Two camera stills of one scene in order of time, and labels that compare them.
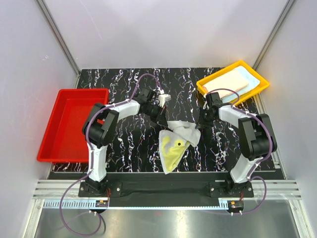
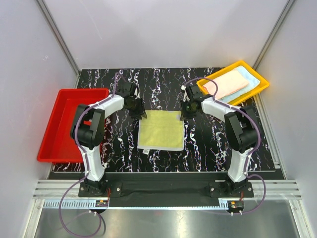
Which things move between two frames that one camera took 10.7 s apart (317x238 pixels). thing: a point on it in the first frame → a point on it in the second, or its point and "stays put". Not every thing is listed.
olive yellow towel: [174, 142] → [161, 130]
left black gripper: [161, 116] → [140, 112]
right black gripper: [201, 124] → [184, 115]
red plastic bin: [65, 141] stays put
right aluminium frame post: [272, 37] stays put
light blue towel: [253, 81] stays put
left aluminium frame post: [60, 38] stays put
